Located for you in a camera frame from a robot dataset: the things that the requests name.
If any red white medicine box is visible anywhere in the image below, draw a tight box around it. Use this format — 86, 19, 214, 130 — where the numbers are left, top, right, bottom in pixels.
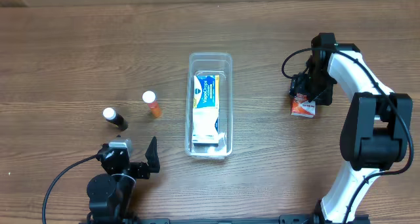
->
291, 93, 316, 118

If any black bottle white cap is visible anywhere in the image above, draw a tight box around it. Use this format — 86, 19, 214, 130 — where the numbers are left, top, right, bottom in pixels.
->
102, 107, 128, 131

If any orange bottle white cap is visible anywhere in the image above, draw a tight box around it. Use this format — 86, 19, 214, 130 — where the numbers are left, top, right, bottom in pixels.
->
142, 91, 161, 118

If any clear plastic container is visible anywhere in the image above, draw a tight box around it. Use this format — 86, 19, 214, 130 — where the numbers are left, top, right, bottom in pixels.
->
184, 52, 233, 159

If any white blue medicine box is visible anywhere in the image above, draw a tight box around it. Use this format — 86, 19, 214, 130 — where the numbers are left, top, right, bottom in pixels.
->
192, 108, 219, 145

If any blue VapoDrops box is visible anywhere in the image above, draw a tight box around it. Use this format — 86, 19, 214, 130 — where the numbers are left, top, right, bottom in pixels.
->
193, 75, 220, 108

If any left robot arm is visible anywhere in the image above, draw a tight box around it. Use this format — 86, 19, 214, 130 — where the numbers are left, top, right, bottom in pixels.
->
87, 137, 160, 223

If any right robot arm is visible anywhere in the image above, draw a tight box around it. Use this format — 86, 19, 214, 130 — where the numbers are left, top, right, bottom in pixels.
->
279, 33, 414, 223

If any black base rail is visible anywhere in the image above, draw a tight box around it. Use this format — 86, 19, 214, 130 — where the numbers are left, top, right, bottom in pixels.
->
78, 213, 371, 224

